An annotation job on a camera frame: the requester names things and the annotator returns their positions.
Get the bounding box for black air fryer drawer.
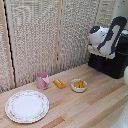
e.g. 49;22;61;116
87;53;128;80

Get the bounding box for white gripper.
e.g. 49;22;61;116
87;44;116;61

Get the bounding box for white plate patterned rim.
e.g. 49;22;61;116
4;89;51;125

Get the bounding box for small white bowl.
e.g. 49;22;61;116
70;78;88;93

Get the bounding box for black air fryer body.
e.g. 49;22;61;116
87;29;128;80

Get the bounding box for yellow rectangular block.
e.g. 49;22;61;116
53;78;67;90

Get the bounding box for pink mug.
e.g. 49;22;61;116
35;70;51;91

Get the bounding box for yellow fries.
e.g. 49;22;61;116
73;79;86;89

